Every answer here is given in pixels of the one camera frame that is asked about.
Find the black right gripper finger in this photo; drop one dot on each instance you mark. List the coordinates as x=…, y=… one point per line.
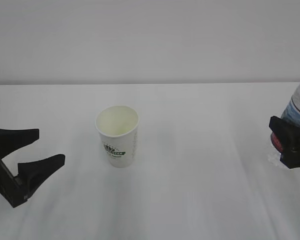
x=291, y=159
x=284, y=136

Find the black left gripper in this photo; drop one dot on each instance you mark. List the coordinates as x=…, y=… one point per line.
x=31, y=174

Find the clear water bottle red label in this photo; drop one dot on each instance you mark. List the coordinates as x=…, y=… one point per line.
x=291, y=114

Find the white paper cup green logo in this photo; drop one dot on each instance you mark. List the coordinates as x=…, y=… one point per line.
x=118, y=130

